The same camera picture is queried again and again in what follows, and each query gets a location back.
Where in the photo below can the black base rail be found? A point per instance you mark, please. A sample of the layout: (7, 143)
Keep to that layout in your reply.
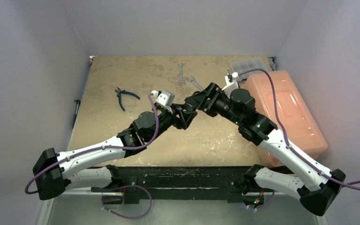
(136, 183)

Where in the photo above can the small silver wrench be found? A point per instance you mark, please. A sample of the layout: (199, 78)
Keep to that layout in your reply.
(181, 80)

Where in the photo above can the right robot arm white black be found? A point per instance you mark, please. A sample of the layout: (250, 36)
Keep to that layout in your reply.
(314, 185)

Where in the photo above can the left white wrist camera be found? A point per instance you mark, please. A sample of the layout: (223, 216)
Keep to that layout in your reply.
(164, 99)

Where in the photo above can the black padlock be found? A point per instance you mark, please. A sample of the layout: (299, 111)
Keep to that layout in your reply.
(188, 108)

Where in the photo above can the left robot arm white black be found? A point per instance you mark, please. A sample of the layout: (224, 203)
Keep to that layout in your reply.
(55, 172)

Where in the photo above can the clear plastic organizer box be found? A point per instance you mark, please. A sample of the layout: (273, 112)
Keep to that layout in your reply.
(241, 66)

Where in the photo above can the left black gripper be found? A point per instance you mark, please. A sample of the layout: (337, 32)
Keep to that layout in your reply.
(187, 116)

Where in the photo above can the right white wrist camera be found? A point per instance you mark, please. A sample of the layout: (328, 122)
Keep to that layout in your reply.
(231, 81)

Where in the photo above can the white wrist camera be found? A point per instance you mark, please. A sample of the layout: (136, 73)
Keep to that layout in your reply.
(164, 99)
(231, 81)

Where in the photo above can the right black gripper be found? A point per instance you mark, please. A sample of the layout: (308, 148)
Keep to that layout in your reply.
(211, 100)

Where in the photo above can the pink plastic toolbox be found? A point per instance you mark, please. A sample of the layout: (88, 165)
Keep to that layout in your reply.
(294, 114)

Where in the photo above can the large silver wrench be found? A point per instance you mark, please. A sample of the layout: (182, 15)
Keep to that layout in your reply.
(192, 80)

